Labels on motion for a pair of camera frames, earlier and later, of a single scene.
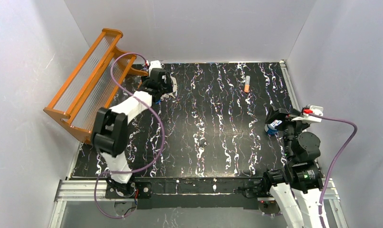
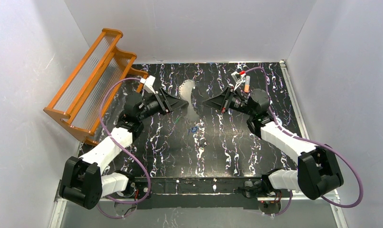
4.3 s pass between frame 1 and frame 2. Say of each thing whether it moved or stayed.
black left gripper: moved
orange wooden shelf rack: stayed
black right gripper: moved
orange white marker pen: stayed
